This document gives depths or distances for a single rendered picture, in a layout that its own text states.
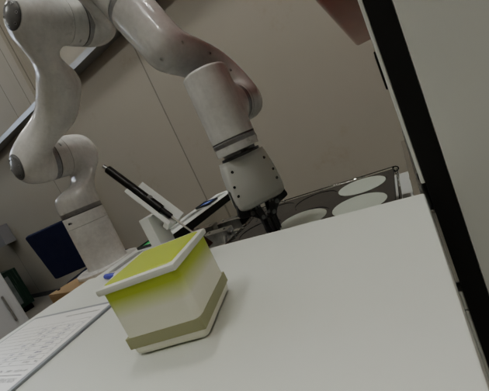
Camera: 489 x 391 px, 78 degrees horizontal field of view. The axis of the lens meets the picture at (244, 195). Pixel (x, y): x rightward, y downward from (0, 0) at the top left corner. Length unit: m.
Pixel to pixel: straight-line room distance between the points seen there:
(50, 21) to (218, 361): 0.73
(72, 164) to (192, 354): 0.84
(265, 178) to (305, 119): 1.97
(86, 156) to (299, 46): 1.86
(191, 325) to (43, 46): 0.69
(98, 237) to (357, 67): 2.00
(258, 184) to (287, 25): 2.08
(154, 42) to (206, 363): 0.52
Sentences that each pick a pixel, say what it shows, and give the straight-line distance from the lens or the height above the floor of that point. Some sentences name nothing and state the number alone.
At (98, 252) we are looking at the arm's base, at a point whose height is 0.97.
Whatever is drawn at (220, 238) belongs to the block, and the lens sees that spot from 0.79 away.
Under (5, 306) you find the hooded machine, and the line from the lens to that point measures 4.08.
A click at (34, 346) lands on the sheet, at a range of 0.49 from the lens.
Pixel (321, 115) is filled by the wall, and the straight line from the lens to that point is 2.48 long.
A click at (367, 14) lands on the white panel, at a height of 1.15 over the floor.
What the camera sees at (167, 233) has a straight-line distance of 0.47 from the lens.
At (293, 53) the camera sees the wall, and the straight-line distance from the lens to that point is 2.53.
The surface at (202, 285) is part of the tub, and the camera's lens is 0.26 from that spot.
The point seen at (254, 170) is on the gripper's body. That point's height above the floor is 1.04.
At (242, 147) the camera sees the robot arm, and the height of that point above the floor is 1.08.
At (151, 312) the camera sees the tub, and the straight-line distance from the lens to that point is 0.26.
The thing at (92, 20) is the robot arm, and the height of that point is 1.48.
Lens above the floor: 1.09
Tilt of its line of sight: 9 degrees down
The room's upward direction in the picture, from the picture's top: 24 degrees counter-clockwise
